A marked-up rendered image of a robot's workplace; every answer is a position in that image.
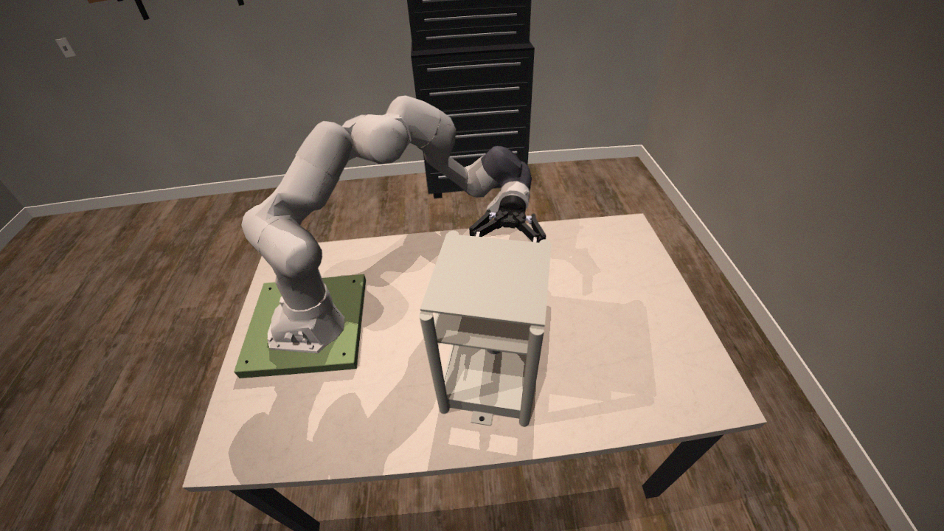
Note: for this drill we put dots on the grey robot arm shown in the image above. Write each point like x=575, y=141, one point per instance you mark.
x=306, y=319

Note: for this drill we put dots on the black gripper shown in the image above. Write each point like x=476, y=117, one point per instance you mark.
x=511, y=214

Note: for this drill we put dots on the grey shelving unit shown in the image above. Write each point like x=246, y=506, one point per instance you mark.
x=487, y=279

